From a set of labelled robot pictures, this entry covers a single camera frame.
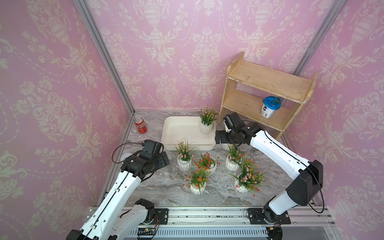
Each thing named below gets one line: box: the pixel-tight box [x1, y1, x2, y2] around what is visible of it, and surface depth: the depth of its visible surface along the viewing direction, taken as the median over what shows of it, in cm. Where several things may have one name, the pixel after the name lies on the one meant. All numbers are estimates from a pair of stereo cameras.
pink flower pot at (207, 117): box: [194, 105, 220, 134], surface depth 104 cm
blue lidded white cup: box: [260, 96, 282, 119], surface depth 84 cm
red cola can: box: [134, 117, 148, 134], surface depth 102 cm
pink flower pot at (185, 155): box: [173, 137, 199, 172], surface depth 87 cm
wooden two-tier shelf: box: [218, 52, 319, 140], surface depth 83 cm
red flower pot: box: [194, 152, 221, 175], surface depth 81 cm
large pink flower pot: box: [228, 159, 267, 197], surface depth 74 cm
